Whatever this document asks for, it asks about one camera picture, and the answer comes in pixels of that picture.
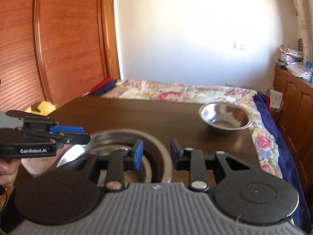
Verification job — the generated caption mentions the wooden cabinet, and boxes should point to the wooden cabinet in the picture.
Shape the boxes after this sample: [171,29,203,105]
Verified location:
[270,65,313,193]

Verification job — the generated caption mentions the navy blue blanket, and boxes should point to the navy blue blanket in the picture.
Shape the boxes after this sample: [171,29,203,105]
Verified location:
[251,91,313,227]

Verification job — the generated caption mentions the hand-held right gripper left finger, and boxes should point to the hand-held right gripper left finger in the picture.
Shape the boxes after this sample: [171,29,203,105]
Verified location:
[79,139,145,193]

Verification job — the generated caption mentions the yellow plush toy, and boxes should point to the yellow plush toy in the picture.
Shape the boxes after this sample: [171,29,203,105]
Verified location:
[24,100,58,116]

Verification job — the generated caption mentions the patterned curtain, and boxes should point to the patterned curtain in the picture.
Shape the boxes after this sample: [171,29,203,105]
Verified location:
[281,0,313,63]

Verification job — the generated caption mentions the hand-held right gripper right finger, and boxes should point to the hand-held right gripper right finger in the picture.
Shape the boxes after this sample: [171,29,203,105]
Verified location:
[170,138,251,193]

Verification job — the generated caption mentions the wooden slatted wardrobe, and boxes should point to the wooden slatted wardrobe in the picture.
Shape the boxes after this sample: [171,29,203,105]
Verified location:
[0,0,122,113]

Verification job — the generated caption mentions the large stainless steel bowl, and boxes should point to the large stainless steel bowl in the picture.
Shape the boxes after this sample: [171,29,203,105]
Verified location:
[57,130,173,184]

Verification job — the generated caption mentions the floral storage box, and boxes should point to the floral storage box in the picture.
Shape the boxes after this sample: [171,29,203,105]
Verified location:
[278,44,305,63]

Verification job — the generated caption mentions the small stainless steel bowl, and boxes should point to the small stainless steel bowl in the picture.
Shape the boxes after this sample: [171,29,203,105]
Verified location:
[198,102,253,136]

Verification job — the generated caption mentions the large floral square plate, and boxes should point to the large floral square plate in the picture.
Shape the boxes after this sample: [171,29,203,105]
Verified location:
[23,143,86,177]

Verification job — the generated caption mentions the clear plastic bags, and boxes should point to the clear plastic bags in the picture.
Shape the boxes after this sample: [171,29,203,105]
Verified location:
[284,61,313,84]

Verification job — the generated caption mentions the person's left hand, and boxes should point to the person's left hand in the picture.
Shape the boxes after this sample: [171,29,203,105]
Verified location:
[0,160,22,187]

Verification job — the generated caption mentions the white paper card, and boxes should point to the white paper card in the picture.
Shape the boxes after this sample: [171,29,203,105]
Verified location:
[268,89,284,111]

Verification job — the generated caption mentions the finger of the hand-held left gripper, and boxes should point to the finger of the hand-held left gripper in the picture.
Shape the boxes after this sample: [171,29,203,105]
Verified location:
[14,127,91,150]
[5,110,84,135]

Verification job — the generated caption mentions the floral bedspread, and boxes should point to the floral bedspread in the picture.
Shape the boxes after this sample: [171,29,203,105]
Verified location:
[101,79,283,180]

